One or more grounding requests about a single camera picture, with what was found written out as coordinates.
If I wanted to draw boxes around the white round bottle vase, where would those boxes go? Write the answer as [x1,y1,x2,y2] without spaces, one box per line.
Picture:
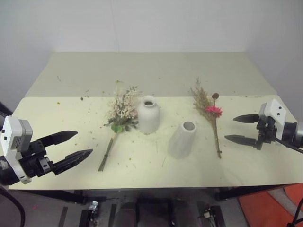
[137,95,161,135]

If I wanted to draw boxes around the pale pink dried flower bouquet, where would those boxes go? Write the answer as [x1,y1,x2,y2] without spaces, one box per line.
[98,85,143,172]

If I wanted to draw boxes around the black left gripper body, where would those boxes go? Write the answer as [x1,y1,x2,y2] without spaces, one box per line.
[18,139,57,178]

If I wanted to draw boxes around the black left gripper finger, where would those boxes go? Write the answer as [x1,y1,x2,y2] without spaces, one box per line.
[50,148,93,176]
[39,131,79,149]

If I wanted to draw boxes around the white tapered ribbed vase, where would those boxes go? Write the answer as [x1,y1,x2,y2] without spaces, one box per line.
[168,121,197,160]

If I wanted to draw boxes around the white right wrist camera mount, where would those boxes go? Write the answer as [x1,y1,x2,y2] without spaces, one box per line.
[258,98,288,140]

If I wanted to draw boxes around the red flower dried grass bouquet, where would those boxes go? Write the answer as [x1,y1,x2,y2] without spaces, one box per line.
[190,77,223,159]

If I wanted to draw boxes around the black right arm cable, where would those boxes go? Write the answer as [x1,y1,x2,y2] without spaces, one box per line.
[274,138,303,153]

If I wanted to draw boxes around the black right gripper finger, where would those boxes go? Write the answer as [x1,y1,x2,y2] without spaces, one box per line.
[224,134,257,149]
[233,113,261,123]

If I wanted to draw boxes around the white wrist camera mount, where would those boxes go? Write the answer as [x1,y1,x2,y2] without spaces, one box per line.
[258,98,288,140]
[0,115,33,185]

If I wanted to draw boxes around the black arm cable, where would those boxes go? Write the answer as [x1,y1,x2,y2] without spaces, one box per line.
[274,138,303,153]
[0,182,26,227]

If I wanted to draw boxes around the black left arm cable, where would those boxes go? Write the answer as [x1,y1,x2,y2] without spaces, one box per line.
[0,182,26,227]

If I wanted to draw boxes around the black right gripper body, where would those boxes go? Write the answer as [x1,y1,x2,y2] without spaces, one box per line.
[254,117,278,151]

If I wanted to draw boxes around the orange floor mat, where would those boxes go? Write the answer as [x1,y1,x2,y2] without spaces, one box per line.
[238,177,303,227]

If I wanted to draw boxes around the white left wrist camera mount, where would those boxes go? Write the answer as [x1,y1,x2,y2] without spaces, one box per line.
[0,115,33,185]

